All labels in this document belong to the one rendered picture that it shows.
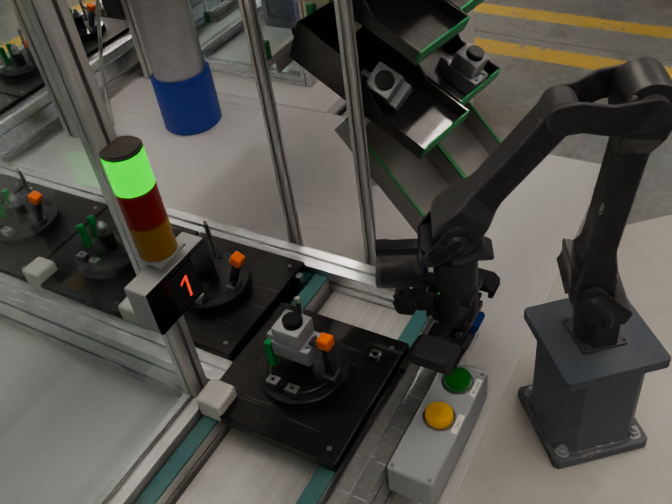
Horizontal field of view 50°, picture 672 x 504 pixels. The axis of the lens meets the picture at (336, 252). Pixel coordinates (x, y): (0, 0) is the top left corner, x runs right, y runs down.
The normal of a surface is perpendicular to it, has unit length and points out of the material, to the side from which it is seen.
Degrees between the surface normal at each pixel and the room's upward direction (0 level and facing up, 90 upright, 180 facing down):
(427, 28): 25
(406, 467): 0
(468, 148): 45
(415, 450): 0
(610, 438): 90
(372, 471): 0
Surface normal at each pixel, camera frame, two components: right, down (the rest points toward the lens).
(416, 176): 0.46, -0.29
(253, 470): -0.11, -0.75
